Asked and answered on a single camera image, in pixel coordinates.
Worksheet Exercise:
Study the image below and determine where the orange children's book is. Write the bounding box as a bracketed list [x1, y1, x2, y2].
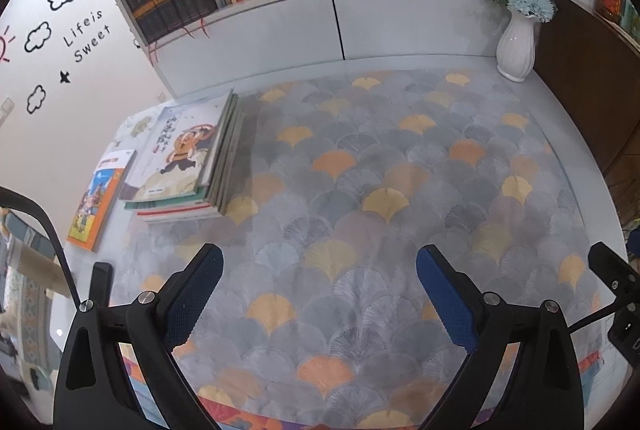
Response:
[67, 150, 136, 251]

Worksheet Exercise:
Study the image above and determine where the stack of books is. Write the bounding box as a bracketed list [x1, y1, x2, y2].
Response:
[120, 90, 244, 223]

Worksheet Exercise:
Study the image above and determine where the ginkgo pattern tablecloth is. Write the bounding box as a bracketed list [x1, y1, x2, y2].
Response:
[103, 65, 601, 429]

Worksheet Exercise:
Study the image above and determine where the white ribbed vase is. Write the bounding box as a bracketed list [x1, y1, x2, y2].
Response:
[496, 8, 540, 82]

